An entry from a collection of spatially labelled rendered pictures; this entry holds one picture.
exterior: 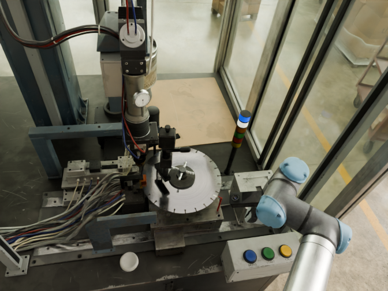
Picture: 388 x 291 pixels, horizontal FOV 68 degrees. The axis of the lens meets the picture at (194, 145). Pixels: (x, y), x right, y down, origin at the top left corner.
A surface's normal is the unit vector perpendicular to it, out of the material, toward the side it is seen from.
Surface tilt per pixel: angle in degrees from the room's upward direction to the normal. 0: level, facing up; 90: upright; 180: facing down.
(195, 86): 0
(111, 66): 90
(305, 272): 25
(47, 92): 90
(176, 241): 0
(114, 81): 90
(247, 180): 0
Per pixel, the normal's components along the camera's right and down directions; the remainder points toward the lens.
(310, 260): -0.24, -0.82
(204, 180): 0.10, -0.66
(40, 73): 0.18, 0.75
